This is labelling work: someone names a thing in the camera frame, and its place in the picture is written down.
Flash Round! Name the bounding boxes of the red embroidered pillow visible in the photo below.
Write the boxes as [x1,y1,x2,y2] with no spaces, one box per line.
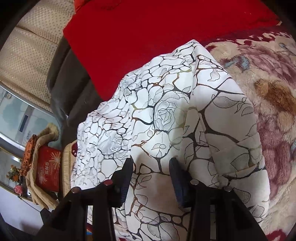
[36,146,61,192]

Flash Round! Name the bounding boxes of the window with grey frame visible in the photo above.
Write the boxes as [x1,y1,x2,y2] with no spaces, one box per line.
[1,87,59,151]

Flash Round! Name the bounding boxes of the white crackle-pattern coat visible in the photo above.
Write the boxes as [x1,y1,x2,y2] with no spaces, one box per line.
[71,40,270,240]

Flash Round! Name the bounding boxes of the orange patterned cloth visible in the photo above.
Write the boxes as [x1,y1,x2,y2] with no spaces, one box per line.
[20,135,37,177]

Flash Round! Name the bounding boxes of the orange artificial flowers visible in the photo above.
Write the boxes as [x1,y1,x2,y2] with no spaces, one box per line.
[6,165,23,196]

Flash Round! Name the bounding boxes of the beige folded quilt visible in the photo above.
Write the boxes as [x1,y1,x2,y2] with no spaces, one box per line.
[24,122,61,210]

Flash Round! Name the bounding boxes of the red blanket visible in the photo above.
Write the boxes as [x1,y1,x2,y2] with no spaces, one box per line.
[63,1,279,101]

